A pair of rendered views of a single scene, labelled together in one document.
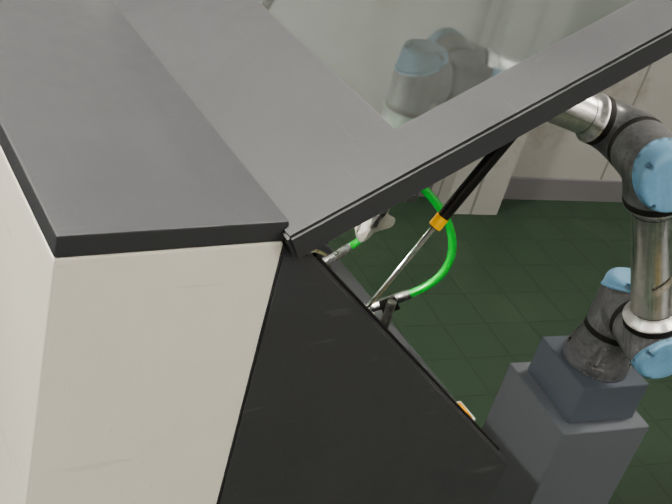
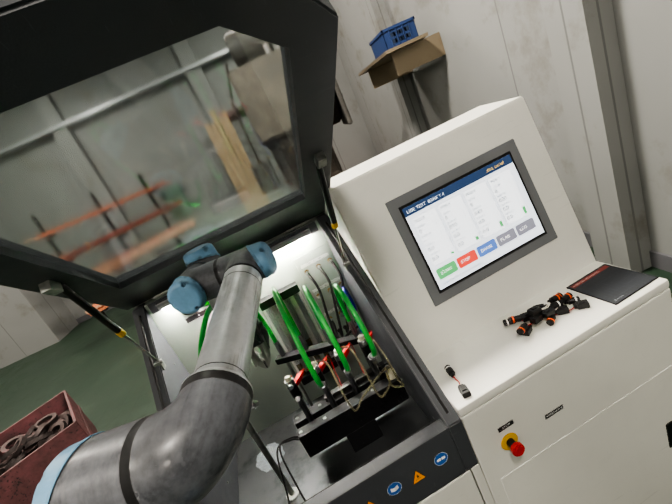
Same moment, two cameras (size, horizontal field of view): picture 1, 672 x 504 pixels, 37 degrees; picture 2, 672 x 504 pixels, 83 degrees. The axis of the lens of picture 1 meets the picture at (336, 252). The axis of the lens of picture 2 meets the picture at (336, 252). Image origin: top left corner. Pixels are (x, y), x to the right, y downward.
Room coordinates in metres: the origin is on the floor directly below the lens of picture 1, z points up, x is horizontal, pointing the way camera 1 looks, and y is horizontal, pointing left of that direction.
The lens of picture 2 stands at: (2.19, -0.68, 1.73)
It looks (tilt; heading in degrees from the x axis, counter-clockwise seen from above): 18 degrees down; 118
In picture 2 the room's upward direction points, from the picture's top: 25 degrees counter-clockwise
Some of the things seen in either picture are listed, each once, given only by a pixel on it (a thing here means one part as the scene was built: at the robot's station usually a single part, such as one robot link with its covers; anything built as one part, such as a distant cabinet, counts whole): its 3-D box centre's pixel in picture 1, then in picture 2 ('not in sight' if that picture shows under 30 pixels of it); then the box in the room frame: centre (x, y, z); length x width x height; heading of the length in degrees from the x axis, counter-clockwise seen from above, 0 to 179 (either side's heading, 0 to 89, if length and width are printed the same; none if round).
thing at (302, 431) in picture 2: not in sight; (354, 415); (1.59, 0.09, 0.91); 0.34 x 0.10 x 0.15; 37
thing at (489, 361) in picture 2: not in sight; (537, 328); (2.15, 0.32, 0.96); 0.70 x 0.22 x 0.03; 37
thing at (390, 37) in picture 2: not in sight; (393, 39); (1.45, 3.79, 2.17); 0.49 x 0.36 x 0.19; 120
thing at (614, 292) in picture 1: (625, 302); not in sight; (1.85, -0.62, 1.07); 0.13 x 0.12 x 0.14; 19
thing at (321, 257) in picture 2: not in sight; (329, 290); (1.53, 0.37, 1.20); 0.13 x 0.03 x 0.31; 37
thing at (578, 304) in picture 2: not in sight; (544, 310); (2.17, 0.34, 1.01); 0.23 x 0.11 x 0.06; 37
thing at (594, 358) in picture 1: (603, 342); not in sight; (1.86, -0.62, 0.95); 0.15 x 0.15 x 0.10
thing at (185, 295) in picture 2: not in sight; (200, 285); (1.57, -0.14, 1.53); 0.11 x 0.11 x 0.08; 19
